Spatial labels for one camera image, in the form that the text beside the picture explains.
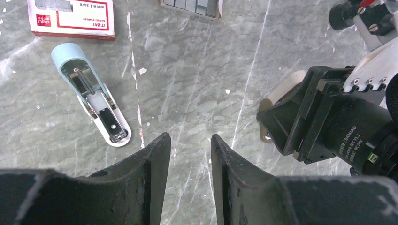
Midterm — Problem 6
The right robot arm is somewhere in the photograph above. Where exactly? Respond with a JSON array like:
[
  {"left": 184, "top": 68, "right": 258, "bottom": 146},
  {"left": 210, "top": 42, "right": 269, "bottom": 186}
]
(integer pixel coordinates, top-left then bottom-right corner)
[{"left": 256, "top": 66, "right": 398, "bottom": 180}]

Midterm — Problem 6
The white red staple box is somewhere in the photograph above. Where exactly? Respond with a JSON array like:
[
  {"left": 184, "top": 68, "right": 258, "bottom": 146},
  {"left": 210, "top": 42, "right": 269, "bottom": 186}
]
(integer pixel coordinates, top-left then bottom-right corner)
[{"left": 27, "top": 0, "right": 115, "bottom": 41}]

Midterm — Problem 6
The small black cylinder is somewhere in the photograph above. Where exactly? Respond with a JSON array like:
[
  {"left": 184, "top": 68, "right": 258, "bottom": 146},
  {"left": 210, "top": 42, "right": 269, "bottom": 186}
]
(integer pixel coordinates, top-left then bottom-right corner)
[{"left": 329, "top": 1, "right": 358, "bottom": 30}]

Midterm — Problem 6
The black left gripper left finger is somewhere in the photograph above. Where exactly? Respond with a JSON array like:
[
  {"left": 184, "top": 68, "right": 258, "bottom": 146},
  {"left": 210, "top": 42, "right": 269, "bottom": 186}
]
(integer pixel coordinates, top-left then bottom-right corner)
[{"left": 0, "top": 133, "right": 171, "bottom": 225}]

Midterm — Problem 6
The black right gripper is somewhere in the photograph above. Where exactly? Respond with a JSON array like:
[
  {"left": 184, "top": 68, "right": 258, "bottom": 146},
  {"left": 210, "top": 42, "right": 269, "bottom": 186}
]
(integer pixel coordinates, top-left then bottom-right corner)
[{"left": 257, "top": 66, "right": 398, "bottom": 180}]

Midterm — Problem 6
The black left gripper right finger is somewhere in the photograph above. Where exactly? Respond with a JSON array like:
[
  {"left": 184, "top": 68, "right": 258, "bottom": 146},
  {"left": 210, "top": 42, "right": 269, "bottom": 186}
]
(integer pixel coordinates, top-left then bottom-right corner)
[{"left": 211, "top": 134, "right": 398, "bottom": 225}]

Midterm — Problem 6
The staple tray with staples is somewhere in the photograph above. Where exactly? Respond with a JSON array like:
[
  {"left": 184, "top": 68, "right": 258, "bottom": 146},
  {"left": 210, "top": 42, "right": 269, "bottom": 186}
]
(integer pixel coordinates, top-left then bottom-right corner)
[{"left": 158, "top": 0, "right": 223, "bottom": 20}]

